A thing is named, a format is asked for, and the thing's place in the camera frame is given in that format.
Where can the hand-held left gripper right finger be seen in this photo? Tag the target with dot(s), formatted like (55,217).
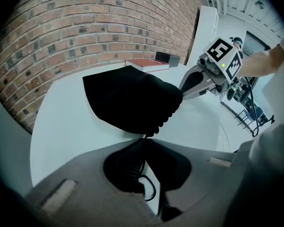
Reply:
(172,169)

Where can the red book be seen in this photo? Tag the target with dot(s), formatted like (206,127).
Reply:
(151,65)

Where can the black box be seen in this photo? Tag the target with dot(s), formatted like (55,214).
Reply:
(168,58)

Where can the person's right forearm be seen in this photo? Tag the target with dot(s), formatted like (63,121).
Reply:
(260,64)

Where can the dark window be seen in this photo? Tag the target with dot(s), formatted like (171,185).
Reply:
(256,42)

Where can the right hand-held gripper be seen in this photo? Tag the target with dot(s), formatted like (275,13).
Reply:
(220,49)

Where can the grey cabinet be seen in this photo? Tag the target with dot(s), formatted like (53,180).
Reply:
(11,138)

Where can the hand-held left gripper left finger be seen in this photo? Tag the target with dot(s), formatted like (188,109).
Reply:
(123,169)

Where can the black metal chair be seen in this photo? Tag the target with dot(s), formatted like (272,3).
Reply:
(247,117)

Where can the white board panel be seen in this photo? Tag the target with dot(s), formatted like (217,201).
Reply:
(203,32)

